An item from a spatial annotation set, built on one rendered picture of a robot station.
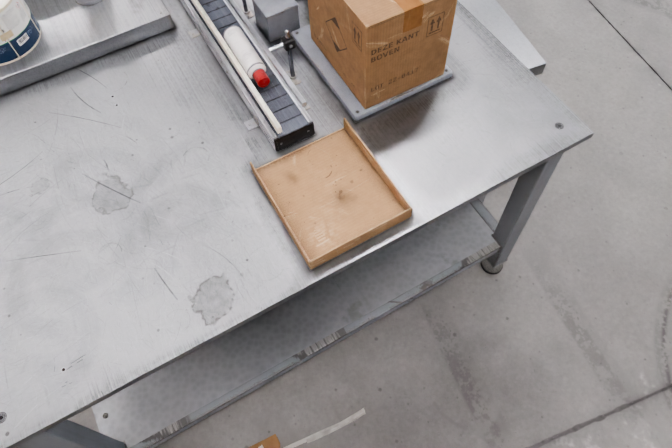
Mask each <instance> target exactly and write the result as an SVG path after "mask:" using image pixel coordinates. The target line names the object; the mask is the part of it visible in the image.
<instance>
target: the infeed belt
mask: <svg viewBox="0 0 672 448"><path fill-rule="evenodd" d="M198 1H199V3H200V4H201V6H202V7H203V9H204V11H205V12H206V14H207V15H208V17H209V18H210V20H211V21H212V23H213V24H214V26H215V27H216V29H217V30H218V32H219V33H220V35H221V36H222V38H223V39H224V37H223V33H224V31H225V29H226V28H228V27H229V26H232V25H236V26H239V27H240V28H241V30H242V32H243V33H244V35H245V36H246V38H247V39H248V41H249V42H250V44H251V45H252V47H253V48H254V50H255V51H256V53H257V54H258V56H259V57H260V59H261V60H262V62H263V63H264V64H265V66H266V72H265V73H266V74H267V76H268V77H269V79H270V83H269V85H268V86H266V87H264V88H261V87H259V86H258V84H257V83H256V81H255V80H254V79H250V78H249V79H250V80H251V82H252V83H253V85H254V86H255V88H256V89H257V91H258V92H259V94H260V95H261V97H262V98H263V100H264V101H265V103H266V104H267V106H268V107H269V109H270V110H271V112H272V114H273V115H274V117H275V118H276V120H277V121H278V123H279V124H280V126H281V128H282V132H281V133H279V134H278V133H277V132H276V130H275V129H274V127H273V126H272V124H271V122H270V121H269V119H268V118H267V116H266V115H265V113H264V112H263V110H262V109H261V107H260V106H259V104H258V102H257V101H256V99H255V98H254V96H253V95H252V93H251V92H250V90H249V89H248V87H247V86H246V84H245V82H244V81H243V79H242V78H241V76H240V75H239V73H238V72H237V70H236V69H235V67H234V66H233V64H232V62H231V61H230V59H229V58H228V56H227V55H226V53H225V52H224V50H223V49H222V47H221V46H220V44H219V43H218V41H217V39H216V38H215V36H214V35H213V33H212V32H211V30H210V29H209V27H208V26H207V24H206V23H205V21H204V19H203V18H202V16H201V15H200V13H199V12H198V10H197V9H196V7H195V6H194V4H193V3H192V1H191V0H189V2H190V3H191V5H192V6H193V8H194V9H195V11H196V12H197V14H198V15H199V17H200V19H201V20H202V22H203V23H204V25H205V26H206V28H207V29H208V31H209V32H210V34H211V36H212V37H213V39H214V40H215V42H216V43H217V45H218V46H219V48H220V49H221V51H222V53H223V54H224V56H225V57H226V59H227V60H228V62H229V63H230V65H231V66H232V68H233V70H234V71H235V73H236V74H237V76H238V77H239V79H240V80H241V82H242V83H243V85H244V87H245V88H246V90H247V91H248V93H249V94H250V96H251V97H252V99H253V100H254V102H255V104H256V105H257V107H258V108H259V110H260V111H261V113H262V114H263V116H264V117H265V119H266V121H267V122H268V124H269V125H270V127H271V128H272V130H273V131H274V133H275V134H276V136H277V138H281V137H284V136H286V135H288V134H290V133H292V132H295V131H297V130H299V129H301V128H303V127H305V126H308V125H309V123H308V122H307V120H306V119H305V117H304V116H303V115H302V113H301V112H300V110H299V109H298V107H297V106H296V104H295V103H294V102H293V100H292V99H291V97H290V96H289V94H288V93H287V92H286V90H285V89H284V87H283V86H282V84H281V83H280V81H279V80H278V79H277V77H276V76H275V74H274V73H273V71H272V70H271V69H270V67H269V66H268V64H267V63H266V61H265V60H264V59H263V57H262V56H261V54H260V53H259V51H258V50H257V48H256V47H255V46H254V44H253V43H252V41H251V40H250V39H249V37H248V36H247V34H246V33H245V31H244V30H243V28H242V27H241V25H240V24H239V23H238V21H237V20H236V18H235V17H234V15H233V14H232V13H231V11H230V10H229V8H228V7H227V5H226V4H225V3H224V1H223V0H198ZM224 41H225V39H224ZM225 42H226V41H225ZM226 44H227V42H226ZM227 45H228V44H227ZM228 47H229V45H228ZM229 48H230V47H229Z"/></svg>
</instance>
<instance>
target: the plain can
mask: <svg viewBox="0 0 672 448"><path fill-rule="evenodd" d="M223 37H224V39H225V41H226V42H227V44H228V45H229V47H230V49H231V50H232V52H233V53H234V55H235V56H236V58H237V60H238V61H239V63H240V64H241V66H242V67H243V69H244V71H245V72H246V74H247V76H248V77H249V78H250V79H254V80H255V81H256V83H257V84H258V86H259V87H261V88H264V87H266V86H268V85H269V83H270V79H269V77H268V76H267V74H266V73H265V72H266V66H265V64H264V63H263V62H262V60H261V59H260V57H259V56H258V54H257V53H256V51H255V50H254V48H253V47H252V45H251V44H250V42H249V41H248V39H247V38H246V36H245V35H244V33H243V32H242V30H241V28H240V27H239V26H236V25H232V26H229V27H228V28H226V29H225V31H224V33H223Z"/></svg>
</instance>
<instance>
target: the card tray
mask: <svg viewBox="0 0 672 448"><path fill-rule="evenodd" d="M250 165H251V169H252V172H253V174H254V175H255V177H256V179H257V180H258V182H259V184H260V185H261V187H262V189H263V190H264V192H265V194H266V196H267V197H268V199H269V201H270V202H271V204H272V206H273V207H274V209H275V211H276V212H277V214H278V216H279V217H280V219H281V221H282V223H283V224H284V226H285V228H286V229H287V231H288V233H289V234H290V236H291V238H292V239H293V241H294V243H295V244H296V246H297V248H298V250H299V251H300V253H301V255H302V256H303V258H304V260H305V261H306V263H307V265H308V266H309V268H310V270H312V269H314V268H315V267H317V266H319V265H321V264H323V263H325V262H327V261H329V260H331V259H332V258H334V257H336V256H338V255H340V254H342V253H344V252H346V251H348V250H349V249H351V248H353V247H355V246H357V245H359V244H361V243H363V242H365V241H366V240H368V239H370V238H372V237H374V236H376V235H378V234H380V233H382V232H383V231H385V230H387V229H389V228H391V227H393V226H395V225H397V224H399V223H400V222H402V221H404V220H406V219H408V218H410V217H411V214H412V207H411V205H410V204H409V203H408V201H407V200H406V199H405V197H404V196H403V195H402V193H401V192H400V191H399V189H398V188H397V187H396V185H395V184H394V183H393V181H392V180H391V179H390V177H389V176H388V175H387V173H386V172H385V171H384V169H383V168H382V167H381V165H380V164H379V163H378V161H377V160H376V159H375V157H374V156H373V155H372V153H371V152H370V151H369V149H368V148H367V147H366V145H365V144H364V142H363V141H362V140H361V138H360V137H359V136H358V134H357V133H356V132H355V130H354V129H353V128H352V126H351V125H350V124H349V122H348V121H347V120H346V118H344V128H342V129H339V130H337V131H335V132H333V133H331V134H329V135H327V136H325V137H322V138H320V139H318V140H316V141H314V142H312V143H310V144H308V145H305V146H303V147H301V148H299V149H297V150H295V151H293V152H291V153H288V154H286V155H284V156H282V157H280V158H278V159H276V160H273V161H271V162H269V163H267V164H265V165H263V166H261V167H259V168H256V169H255V167H254V166H253V164H252V162H250Z"/></svg>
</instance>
